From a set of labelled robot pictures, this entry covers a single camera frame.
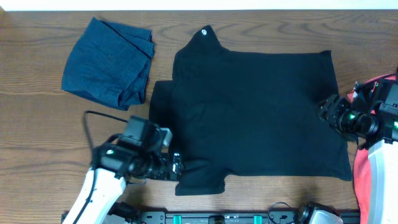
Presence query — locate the black polo shirt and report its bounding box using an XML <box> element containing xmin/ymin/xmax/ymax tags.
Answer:
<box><xmin>149</xmin><ymin>26</ymin><xmax>352</xmax><ymax>196</ymax></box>

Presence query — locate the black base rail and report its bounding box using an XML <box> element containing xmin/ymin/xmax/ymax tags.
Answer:
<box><xmin>61</xmin><ymin>201</ymin><xmax>361</xmax><ymax>224</ymax></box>

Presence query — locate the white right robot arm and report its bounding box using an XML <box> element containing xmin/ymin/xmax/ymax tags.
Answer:
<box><xmin>319</xmin><ymin>93</ymin><xmax>397</xmax><ymax>224</ymax></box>

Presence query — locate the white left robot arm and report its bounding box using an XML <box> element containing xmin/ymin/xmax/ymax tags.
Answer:
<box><xmin>63</xmin><ymin>143</ymin><xmax>183</xmax><ymax>224</ymax></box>

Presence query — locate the folded navy blue garment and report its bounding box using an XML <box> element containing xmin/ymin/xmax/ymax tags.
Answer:
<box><xmin>62</xmin><ymin>18</ymin><xmax>155</xmax><ymax>111</ymax></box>

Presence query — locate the red t-shirt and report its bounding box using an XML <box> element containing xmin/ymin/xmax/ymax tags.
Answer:
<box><xmin>347</xmin><ymin>74</ymin><xmax>397</xmax><ymax>223</ymax></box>

